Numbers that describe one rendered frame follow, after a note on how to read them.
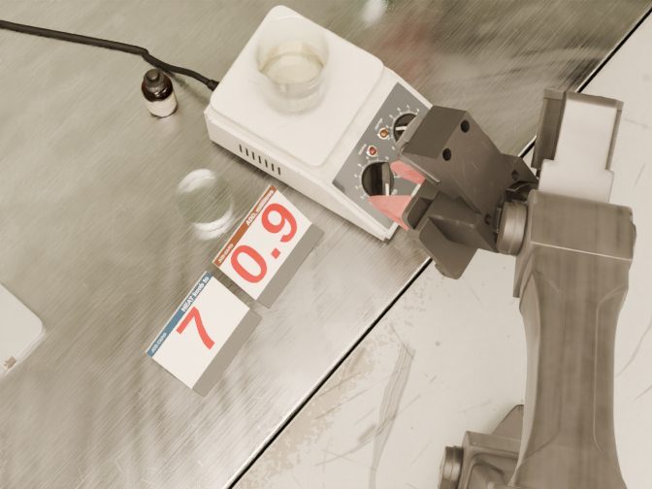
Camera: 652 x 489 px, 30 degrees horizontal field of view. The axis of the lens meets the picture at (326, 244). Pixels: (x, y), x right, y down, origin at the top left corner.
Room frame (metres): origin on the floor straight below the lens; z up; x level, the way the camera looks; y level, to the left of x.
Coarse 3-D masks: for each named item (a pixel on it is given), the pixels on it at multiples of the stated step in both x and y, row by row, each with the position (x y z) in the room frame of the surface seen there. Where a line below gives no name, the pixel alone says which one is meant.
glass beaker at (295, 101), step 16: (288, 16) 0.47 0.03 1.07; (304, 16) 0.47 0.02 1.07; (272, 32) 0.46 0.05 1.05; (288, 32) 0.47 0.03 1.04; (304, 32) 0.46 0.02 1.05; (320, 32) 0.46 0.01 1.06; (256, 48) 0.44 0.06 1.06; (320, 48) 0.45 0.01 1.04; (256, 64) 0.43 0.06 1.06; (272, 80) 0.41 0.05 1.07; (320, 80) 0.42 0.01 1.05; (272, 96) 0.41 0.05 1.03; (288, 96) 0.41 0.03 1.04; (304, 96) 0.41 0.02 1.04; (320, 96) 0.42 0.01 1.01; (288, 112) 0.41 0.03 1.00; (304, 112) 0.41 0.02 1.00
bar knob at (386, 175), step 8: (368, 168) 0.37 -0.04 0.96; (376, 168) 0.37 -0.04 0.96; (384, 168) 0.37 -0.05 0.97; (368, 176) 0.37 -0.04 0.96; (376, 176) 0.37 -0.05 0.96; (384, 176) 0.36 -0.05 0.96; (392, 176) 0.37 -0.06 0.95; (368, 184) 0.36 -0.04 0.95; (376, 184) 0.36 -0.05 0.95; (384, 184) 0.36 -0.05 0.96; (392, 184) 0.36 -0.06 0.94; (368, 192) 0.35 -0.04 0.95; (376, 192) 0.35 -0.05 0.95; (384, 192) 0.35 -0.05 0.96
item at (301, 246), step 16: (240, 224) 0.32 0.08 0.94; (304, 240) 0.32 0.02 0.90; (288, 256) 0.31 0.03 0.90; (304, 256) 0.31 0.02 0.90; (224, 272) 0.28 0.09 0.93; (272, 272) 0.29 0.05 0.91; (288, 272) 0.29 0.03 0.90; (240, 288) 0.27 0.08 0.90; (272, 288) 0.27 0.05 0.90; (272, 304) 0.26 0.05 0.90
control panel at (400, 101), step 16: (400, 96) 0.44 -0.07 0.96; (384, 112) 0.43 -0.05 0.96; (400, 112) 0.43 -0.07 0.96; (416, 112) 0.43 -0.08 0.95; (368, 128) 0.41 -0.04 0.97; (384, 128) 0.41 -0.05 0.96; (368, 144) 0.40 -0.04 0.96; (384, 144) 0.40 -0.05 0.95; (352, 160) 0.38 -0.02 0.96; (368, 160) 0.38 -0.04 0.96; (384, 160) 0.38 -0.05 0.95; (336, 176) 0.36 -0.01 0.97; (352, 176) 0.37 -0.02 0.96; (352, 192) 0.35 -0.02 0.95; (400, 192) 0.36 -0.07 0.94; (368, 208) 0.34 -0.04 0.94; (384, 224) 0.33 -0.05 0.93
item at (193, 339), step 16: (208, 288) 0.27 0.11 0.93; (192, 304) 0.25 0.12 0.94; (208, 304) 0.25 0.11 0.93; (224, 304) 0.26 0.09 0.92; (192, 320) 0.24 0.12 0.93; (208, 320) 0.24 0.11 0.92; (224, 320) 0.24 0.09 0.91; (176, 336) 0.22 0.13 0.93; (192, 336) 0.22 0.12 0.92; (208, 336) 0.23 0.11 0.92; (160, 352) 0.21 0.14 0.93; (176, 352) 0.21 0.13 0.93; (192, 352) 0.21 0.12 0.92; (208, 352) 0.21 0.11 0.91; (176, 368) 0.20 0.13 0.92; (192, 368) 0.20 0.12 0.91
